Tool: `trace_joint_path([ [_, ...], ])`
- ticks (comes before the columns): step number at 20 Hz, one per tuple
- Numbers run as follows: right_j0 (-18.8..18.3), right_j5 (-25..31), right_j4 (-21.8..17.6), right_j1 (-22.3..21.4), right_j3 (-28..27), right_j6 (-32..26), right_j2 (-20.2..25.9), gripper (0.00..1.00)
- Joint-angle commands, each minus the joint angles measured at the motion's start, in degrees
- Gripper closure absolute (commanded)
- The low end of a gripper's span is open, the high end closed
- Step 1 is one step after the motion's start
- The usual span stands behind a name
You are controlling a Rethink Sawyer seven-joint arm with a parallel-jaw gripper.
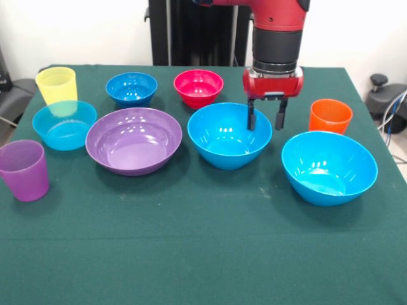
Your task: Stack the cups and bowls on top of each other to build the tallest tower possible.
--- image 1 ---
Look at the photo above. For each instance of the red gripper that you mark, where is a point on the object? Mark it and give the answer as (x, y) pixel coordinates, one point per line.
(273, 85)

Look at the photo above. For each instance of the large blue bowl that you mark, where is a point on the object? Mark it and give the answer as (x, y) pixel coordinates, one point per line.
(329, 171)
(222, 143)

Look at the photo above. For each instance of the small red bowl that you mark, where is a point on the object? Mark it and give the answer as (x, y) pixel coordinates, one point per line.
(198, 90)

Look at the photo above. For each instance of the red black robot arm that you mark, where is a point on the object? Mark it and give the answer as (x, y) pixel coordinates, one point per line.
(276, 41)

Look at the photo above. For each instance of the orange cup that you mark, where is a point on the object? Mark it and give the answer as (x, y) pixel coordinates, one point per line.
(330, 119)

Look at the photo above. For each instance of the dark grey chair base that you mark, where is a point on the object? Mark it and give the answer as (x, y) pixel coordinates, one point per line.
(384, 101)

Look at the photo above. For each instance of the wide purple bowl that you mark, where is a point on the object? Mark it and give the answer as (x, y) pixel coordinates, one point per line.
(133, 146)

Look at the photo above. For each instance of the small dark blue bowl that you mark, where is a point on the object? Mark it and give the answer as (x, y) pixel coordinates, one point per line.
(131, 90)

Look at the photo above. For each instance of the dark green tablecloth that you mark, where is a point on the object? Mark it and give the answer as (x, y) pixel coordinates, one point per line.
(197, 241)

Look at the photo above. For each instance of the translucent light blue bowl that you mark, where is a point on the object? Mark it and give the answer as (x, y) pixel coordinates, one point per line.
(63, 133)

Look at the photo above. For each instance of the yellow cup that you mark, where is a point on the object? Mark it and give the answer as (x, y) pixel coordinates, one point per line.
(57, 84)

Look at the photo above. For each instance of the purple cup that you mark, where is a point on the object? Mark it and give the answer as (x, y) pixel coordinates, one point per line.
(25, 174)

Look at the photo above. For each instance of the grey padded chair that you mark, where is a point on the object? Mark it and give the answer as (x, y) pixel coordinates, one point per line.
(14, 95)

